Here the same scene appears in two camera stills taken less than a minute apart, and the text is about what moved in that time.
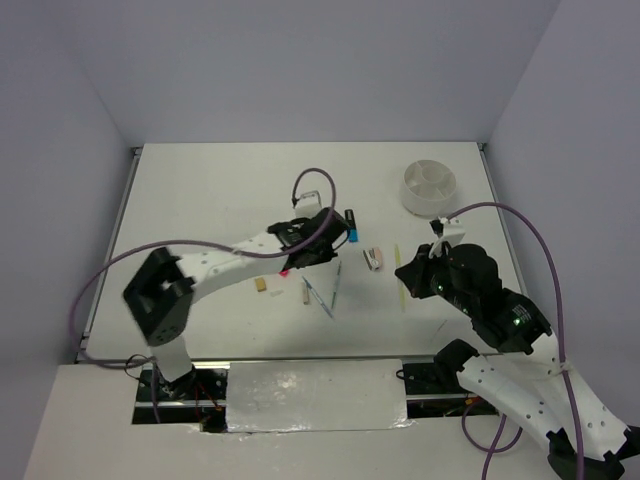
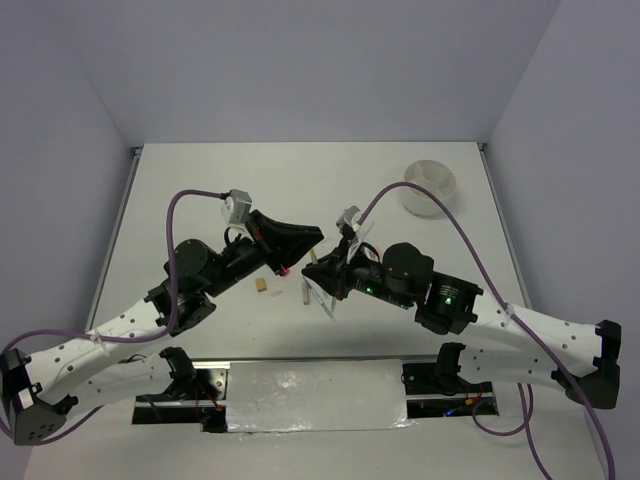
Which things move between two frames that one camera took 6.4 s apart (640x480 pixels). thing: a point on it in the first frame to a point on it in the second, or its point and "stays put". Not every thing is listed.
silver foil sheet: (316, 395) stays put
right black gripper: (412, 271) to (330, 274)
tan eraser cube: (260, 284) stays put
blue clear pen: (318, 297) stays put
